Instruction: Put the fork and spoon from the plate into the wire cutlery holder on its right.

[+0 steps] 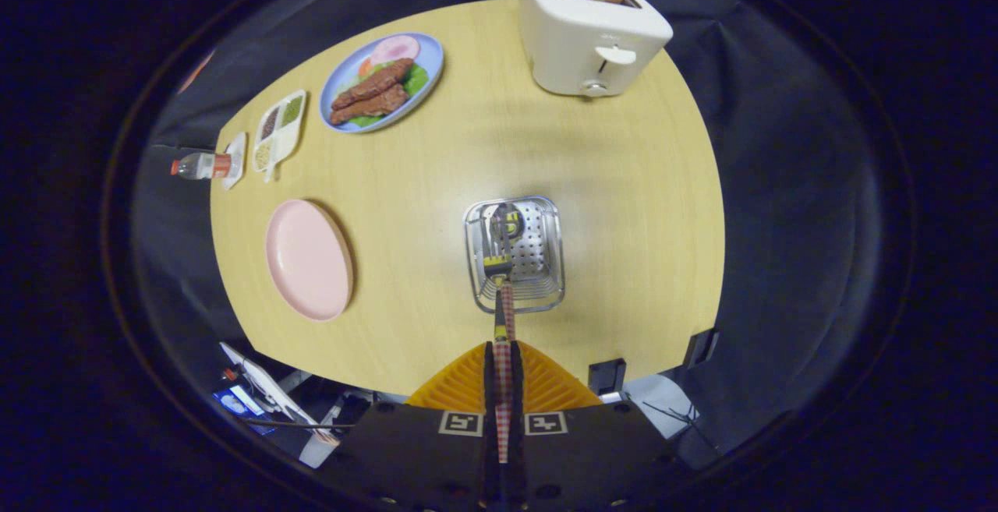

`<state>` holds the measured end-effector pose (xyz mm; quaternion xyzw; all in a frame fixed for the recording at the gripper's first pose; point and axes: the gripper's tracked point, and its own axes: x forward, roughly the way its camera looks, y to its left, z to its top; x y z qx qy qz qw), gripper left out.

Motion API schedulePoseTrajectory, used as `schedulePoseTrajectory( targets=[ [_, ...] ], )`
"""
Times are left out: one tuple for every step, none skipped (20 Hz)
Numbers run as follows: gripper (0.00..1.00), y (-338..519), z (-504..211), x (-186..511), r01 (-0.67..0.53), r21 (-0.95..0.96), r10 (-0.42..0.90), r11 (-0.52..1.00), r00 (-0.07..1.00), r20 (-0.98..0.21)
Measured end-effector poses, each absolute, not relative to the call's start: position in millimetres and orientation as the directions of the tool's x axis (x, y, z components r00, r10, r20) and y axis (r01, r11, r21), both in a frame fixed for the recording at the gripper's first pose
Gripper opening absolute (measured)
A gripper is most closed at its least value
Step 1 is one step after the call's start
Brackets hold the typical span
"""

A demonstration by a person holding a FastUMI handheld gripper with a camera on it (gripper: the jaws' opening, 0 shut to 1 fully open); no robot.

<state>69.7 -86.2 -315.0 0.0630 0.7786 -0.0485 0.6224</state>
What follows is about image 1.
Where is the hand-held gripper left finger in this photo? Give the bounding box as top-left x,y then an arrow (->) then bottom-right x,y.
335,341 -> 501,512

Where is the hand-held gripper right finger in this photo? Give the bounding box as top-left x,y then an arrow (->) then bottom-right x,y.
511,341 -> 683,512

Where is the fork with red checkered handle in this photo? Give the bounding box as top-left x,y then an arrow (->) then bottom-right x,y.
481,202 -> 515,464

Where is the spoon with red checkered handle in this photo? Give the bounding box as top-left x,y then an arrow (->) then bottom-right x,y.
487,202 -> 529,341

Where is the black table clamp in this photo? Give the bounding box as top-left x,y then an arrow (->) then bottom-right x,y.
587,358 -> 627,396
683,328 -> 720,370

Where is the white sheet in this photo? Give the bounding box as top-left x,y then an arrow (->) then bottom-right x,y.
624,395 -> 695,450

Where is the white flat device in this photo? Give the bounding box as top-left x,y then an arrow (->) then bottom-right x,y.
220,342 -> 340,447

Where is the blue glowing item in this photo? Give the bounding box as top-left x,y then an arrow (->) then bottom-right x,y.
213,387 -> 275,435

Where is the pink plate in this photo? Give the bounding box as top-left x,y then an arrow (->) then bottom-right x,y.
265,199 -> 355,322

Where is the brown meat strip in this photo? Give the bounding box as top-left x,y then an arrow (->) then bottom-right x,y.
331,58 -> 415,111
329,84 -> 409,126

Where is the green lettuce leaf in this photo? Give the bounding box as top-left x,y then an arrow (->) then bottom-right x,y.
347,62 -> 430,128

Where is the white divided seasoning tray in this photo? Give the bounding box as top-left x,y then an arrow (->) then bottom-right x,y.
252,90 -> 306,183

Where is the small white dish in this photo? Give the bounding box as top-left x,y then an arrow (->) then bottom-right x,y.
221,132 -> 248,190

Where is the blue plate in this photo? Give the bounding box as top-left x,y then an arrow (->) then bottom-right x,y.
319,32 -> 444,134

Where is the clear bottle with red label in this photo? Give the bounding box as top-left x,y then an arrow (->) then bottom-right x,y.
171,152 -> 233,181

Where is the white toaster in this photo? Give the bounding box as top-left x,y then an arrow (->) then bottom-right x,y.
517,0 -> 674,98

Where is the pink ham slice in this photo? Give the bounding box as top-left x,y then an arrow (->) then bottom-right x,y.
370,35 -> 421,65

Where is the metal wire basket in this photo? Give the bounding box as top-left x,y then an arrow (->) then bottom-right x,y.
463,195 -> 565,315

